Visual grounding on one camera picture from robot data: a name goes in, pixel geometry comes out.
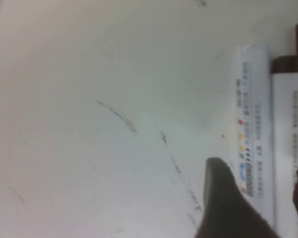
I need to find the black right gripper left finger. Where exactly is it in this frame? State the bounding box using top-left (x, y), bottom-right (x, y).
top-left (196, 157), bottom-right (283, 238)

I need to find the all-white marker pen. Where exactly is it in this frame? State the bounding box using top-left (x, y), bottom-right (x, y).
top-left (234, 44), bottom-right (276, 233)

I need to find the white marker with black cap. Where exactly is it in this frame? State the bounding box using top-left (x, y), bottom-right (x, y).
top-left (270, 56), bottom-right (298, 238)

